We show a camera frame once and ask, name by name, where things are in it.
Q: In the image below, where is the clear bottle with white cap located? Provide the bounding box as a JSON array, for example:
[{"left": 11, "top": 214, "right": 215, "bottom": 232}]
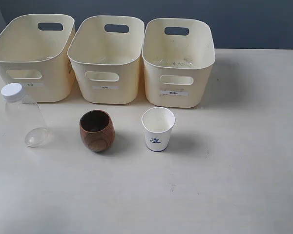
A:
[{"left": 1, "top": 83, "right": 49, "bottom": 147}]

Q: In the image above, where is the right cream plastic bin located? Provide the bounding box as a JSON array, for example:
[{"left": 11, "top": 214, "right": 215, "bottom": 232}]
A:
[{"left": 142, "top": 18, "right": 215, "bottom": 108}]

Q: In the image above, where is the middle cream plastic bin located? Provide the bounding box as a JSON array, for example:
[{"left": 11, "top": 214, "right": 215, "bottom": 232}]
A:
[{"left": 67, "top": 16, "right": 145, "bottom": 104}]

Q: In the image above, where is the cream plastic bin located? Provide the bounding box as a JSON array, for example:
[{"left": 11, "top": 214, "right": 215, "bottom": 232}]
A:
[
  {"left": 67, "top": 16, "right": 145, "bottom": 104},
  {"left": 142, "top": 18, "right": 215, "bottom": 108},
  {"left": 0, "top": 14, "right": 76, "bottom": 102}
]

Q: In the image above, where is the left cream plastic bin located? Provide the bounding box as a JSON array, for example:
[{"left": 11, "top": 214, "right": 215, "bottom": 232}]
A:
[{"left": 0, "top": 14, "right": 76, "bottom": 102}]

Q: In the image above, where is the brown wooden cup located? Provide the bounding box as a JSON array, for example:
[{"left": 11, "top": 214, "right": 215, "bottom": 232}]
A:
[{"left": 79, "top": 110, "right": 115, "bottom": 152}]

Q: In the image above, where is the white paper cup blue logo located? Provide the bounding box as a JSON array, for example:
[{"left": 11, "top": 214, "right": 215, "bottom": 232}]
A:
[{"left": 141, "top": 107, "right": 176, "bottom": 152}]

